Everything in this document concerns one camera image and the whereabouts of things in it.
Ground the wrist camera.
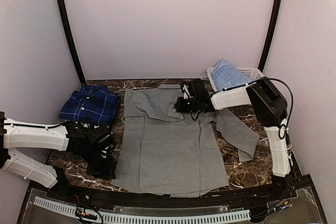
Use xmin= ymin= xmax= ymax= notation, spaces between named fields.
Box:
xmin=180 ymin=79 xmax=208 ymax=100
xmin=86 ymin=126 xmax=116 ymax=158

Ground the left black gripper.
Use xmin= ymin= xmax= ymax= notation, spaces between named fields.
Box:
xmin=82 ymin=145 xmax=115 ymax=180

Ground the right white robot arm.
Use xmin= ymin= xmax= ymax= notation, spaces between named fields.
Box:
xmin=175 ymin=77 xmax=293 ymax=177

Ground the light blue shirt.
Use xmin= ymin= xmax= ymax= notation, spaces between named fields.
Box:
xmin=211 ymin=59 xmax=251 ymax=90

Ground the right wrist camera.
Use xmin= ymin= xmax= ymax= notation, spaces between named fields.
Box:
xmin=180 ymin=79 xmax=208 ymax=100

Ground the white slotted cable duct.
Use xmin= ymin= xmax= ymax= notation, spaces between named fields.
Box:
xmin=33 ymin=197 xmax=250 ymax=223

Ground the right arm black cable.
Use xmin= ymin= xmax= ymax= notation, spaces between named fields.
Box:
xmin=259 ymin=77 xmax=294 ymax=141

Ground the black frame post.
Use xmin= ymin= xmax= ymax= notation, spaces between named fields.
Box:
xmin=258 ymin=0 xmax=281 ymax=72
xmin=57 ymin=0 xmax=86 ymax=85

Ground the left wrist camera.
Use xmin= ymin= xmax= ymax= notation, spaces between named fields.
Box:
xmin=86 ymin=126 xmax=116 ymax=158

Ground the white plastic basket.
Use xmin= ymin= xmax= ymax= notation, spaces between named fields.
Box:
xmin=207 ymin=67 xmax=265 ymax=91

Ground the right black frame post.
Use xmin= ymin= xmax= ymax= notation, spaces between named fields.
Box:
xmin=258 ymin=0 xmax=281 ymax=72

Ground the grey long sleeve shirt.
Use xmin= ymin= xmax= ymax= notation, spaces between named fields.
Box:
xmin=112 ymin=84 xmax=259 ymax=197

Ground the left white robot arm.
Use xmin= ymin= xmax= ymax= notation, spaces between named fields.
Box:
xmin=1 ymin=112 xmax=115 ymax=201

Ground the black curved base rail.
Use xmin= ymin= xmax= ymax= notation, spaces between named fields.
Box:
xmin=48 ymin=175 xmax=313 ymax=219

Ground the blue plaid folded shirt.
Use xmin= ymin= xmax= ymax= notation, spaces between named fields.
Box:
xmin=59 ymin=85 xmax=121 ymax=126

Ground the left black frame post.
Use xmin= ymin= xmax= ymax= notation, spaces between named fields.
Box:
xmin=57 ymin=0 xmax=86 ymax=85

